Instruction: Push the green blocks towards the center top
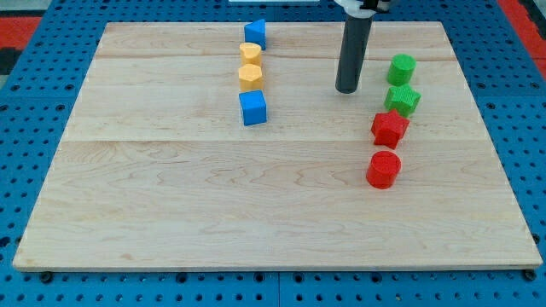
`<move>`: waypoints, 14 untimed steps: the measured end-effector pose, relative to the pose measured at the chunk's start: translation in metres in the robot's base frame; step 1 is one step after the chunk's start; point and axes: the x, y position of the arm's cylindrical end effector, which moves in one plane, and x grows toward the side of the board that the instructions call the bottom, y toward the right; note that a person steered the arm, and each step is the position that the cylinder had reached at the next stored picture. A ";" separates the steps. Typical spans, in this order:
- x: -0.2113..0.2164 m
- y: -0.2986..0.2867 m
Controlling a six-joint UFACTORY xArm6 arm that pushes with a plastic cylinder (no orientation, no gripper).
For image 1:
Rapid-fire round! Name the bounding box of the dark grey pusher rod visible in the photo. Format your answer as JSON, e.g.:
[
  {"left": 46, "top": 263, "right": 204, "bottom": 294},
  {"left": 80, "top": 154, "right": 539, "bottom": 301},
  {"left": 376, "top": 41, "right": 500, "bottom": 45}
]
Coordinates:
[{"left": 335, "top": 15, "right": 373, "bottom": 94}]

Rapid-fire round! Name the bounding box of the red cylinder block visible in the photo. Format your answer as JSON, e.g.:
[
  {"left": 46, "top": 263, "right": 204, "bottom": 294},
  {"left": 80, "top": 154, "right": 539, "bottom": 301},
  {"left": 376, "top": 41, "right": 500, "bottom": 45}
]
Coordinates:
[{"left": 366, "top": 151, "right": 402, "bottom": 189}]

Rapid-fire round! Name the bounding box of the yellow heart block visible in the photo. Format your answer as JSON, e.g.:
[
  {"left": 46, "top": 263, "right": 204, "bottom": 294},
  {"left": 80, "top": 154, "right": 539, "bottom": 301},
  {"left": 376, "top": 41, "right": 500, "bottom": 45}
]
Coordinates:
[{"left": 239, "top": 42, "right": 262, "bottom": 67}]

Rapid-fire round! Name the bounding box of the blue triangle block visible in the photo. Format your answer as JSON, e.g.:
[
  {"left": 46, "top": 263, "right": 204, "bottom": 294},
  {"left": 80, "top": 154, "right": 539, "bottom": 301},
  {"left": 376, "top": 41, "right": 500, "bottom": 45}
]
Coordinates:
[{"left": 244, "top": 19, "right": 266, "bottom": 50}]

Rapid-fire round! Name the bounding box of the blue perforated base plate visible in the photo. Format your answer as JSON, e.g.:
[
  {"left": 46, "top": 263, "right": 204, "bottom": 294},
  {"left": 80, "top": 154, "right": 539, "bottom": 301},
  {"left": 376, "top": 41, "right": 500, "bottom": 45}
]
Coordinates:
[{"left": 1, "top": 0, "right": 545, "bottom": 306}]

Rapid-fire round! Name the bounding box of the light wooden board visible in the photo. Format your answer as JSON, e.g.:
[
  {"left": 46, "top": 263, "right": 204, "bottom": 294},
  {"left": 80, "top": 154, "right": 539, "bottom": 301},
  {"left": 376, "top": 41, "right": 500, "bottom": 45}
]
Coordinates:
[{"left": 13, "top": 21, "right": 543, "bottom": 272}]

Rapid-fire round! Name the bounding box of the green star block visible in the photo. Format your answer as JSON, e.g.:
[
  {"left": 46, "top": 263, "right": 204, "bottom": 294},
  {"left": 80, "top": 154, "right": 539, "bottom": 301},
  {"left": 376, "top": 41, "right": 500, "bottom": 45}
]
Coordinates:
[{"left": 384, "top": 84, "right": 421, "bottom": 118}]

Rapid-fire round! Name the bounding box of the blue cube block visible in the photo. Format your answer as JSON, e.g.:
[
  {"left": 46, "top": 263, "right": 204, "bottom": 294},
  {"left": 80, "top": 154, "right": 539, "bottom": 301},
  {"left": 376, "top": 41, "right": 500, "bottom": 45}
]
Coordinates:
[{"left": 239, "top": 90, "right": 267, "bottom": 126}]

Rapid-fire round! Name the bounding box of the red star block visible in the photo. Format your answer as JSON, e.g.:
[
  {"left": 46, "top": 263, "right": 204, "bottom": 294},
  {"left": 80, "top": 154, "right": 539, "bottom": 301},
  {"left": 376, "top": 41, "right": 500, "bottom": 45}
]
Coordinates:
[{"left": 371, "top": 109, "right": 410, "bottom": 149}]

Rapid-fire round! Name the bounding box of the green cylinder block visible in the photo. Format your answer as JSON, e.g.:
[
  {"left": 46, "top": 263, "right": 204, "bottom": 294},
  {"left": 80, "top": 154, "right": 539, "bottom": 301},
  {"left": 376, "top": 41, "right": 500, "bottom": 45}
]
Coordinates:
[{"left": 387, "top": 54, "right": 416, "bottom": 86}]

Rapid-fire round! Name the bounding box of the yellow hexagon block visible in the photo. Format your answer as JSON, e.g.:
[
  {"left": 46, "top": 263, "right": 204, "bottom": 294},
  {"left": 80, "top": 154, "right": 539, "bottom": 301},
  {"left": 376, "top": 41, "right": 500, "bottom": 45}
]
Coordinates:
[{"left": 238, "top": 64, "right": 264, "bottom": 92}]

